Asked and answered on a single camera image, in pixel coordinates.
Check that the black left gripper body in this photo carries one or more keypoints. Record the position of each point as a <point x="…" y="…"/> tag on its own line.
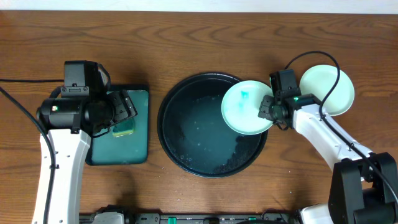
<point x="123" y="106"/>

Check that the round black tray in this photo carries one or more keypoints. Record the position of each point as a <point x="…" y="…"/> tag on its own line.
<point x="193" y="133"/>

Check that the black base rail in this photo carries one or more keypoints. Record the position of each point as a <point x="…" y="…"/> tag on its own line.
<point x="117" y="214"/>

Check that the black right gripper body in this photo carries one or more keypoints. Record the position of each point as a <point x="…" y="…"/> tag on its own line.
<point x="267" y="110"/>

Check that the teal rectangular water tray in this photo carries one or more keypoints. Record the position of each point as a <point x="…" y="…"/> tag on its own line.
<point x="130" y="149"/>

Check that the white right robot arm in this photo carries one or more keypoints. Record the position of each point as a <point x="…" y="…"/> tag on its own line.
<point x="364" y="184"/>

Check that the green yellow sponge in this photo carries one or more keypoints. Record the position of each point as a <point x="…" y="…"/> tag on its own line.
<point x="124" y="128"/>

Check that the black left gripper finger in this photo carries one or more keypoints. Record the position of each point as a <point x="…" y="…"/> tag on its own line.
<point x="129" y="107"/>
<point x="120" y="101"/>

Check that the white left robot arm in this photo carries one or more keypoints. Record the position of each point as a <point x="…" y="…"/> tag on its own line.
<point x="70" y="123"/>

